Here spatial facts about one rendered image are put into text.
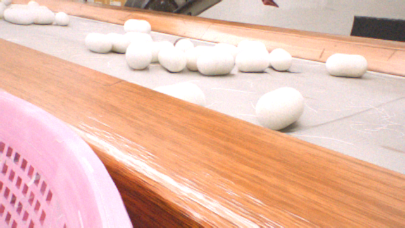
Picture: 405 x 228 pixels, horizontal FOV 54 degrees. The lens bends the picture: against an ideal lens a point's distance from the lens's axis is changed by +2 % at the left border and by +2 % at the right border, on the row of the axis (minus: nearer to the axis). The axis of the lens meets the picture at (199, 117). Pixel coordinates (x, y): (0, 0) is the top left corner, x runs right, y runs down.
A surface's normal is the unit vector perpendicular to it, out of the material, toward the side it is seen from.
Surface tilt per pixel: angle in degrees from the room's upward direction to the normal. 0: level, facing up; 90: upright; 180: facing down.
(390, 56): 45
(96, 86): 0
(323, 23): 90
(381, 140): 0
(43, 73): 0
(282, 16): 90
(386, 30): 86
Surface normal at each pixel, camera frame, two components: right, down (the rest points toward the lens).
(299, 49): -0.43, -0.56
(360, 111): 0.07, -0.95
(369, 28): -0.72, 0.09
